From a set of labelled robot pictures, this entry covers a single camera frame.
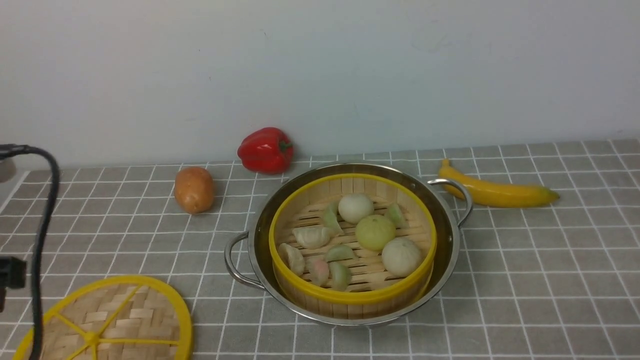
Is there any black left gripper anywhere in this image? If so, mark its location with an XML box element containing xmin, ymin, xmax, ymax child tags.
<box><xmin>0</xmin><ymin>256</ymin><xmax>27</xmax><ymax>313</ymax></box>

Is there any yellow bamboo steamer lid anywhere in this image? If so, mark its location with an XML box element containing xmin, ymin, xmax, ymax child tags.
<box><xmin>39</xmin><ymin>275</ymin><xmax>194</xmax><ymax>360</ymax></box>

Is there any yellow bamboo steamer basket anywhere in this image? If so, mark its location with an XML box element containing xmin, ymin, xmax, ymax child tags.
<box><xmin>269</xmin><ymin>173</ymin><xmax>437</xmax><ymax>320</ymax></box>

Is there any stainless steel pot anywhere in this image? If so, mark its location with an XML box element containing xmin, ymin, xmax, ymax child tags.
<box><xmin>225</xmin><ymin>161</ymin><xmax>474</xmax><ymax>327</ymax></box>

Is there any brown potato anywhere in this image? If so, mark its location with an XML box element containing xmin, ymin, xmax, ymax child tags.
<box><xmin>173</xmin><ymin>166</ymin><xmax>215</xmax><ymax>215</ymax></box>

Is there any red bell pepper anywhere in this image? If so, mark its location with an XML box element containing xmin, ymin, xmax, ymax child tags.
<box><xmin>237</xmin><ymin>127</ymin><xmax>294</xmax><ymax>174</ymax></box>

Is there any white dumpling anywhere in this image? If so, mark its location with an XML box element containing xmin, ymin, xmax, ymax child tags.
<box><xmin>292</xmin><ymin>226</ymin><xmax>333</xmax><ymax>249</ymax></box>

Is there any pink green dumpling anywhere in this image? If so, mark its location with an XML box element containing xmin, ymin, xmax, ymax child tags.
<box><xmin>306</xmin><ymin>258</ymin><xmax>330</xmax><ymax>287</ymax></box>

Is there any white steamed bun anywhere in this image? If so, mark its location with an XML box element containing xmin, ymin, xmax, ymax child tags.
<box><xmin>337</xmin><ymin>193</ymin><xmax>375</xmax><ymax>224</ymax></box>

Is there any yellow-green steamed bun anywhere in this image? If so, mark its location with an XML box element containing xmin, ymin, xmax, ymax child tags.
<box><xmin>355</xmin><ymin>214</ymin><xmax>396</xmax><ymax>252</ymax></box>

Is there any pale steamed bun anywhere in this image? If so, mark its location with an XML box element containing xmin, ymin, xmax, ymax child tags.
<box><xmin>381</xmin><ymin>237</ymin><xmax>425</xmax><ymax>278</ymax></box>

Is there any yellow banana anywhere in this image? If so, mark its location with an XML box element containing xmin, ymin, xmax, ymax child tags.
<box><xmin>438</xmin><ymin>158</ymin><xmax>561</xmax><ymax>208</ymax></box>

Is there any grey checked tablecloth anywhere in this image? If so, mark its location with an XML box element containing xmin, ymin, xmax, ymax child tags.
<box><xmin>41</xmin><ymin>138</ymin><xmax>640</xmax><ymax>360</ymax></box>

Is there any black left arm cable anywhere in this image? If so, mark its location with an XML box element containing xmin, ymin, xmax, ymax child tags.
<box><xmin>0</xmin><ymin>144</ymin><xmax>61</xmax><ymax>360</ymax></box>

